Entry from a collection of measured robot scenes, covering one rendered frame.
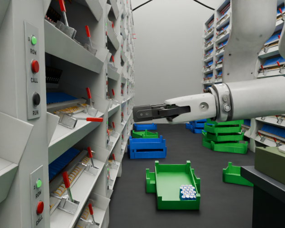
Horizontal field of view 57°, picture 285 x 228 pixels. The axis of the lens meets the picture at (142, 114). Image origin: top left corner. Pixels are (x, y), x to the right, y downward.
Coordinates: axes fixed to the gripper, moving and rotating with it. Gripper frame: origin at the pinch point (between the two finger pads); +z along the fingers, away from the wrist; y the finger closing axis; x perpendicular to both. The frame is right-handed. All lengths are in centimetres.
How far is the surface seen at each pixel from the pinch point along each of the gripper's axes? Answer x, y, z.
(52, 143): -1.8, -15.4, 15.0
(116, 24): 48, 113, 10
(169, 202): -49, 63, -7
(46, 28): 16.4, -15.7, 12.9
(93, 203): -36, 41, 24
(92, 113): -0.3, 25.8, 15.8
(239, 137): -53, 199, -90
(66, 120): 0.7, -0.9, 16.5
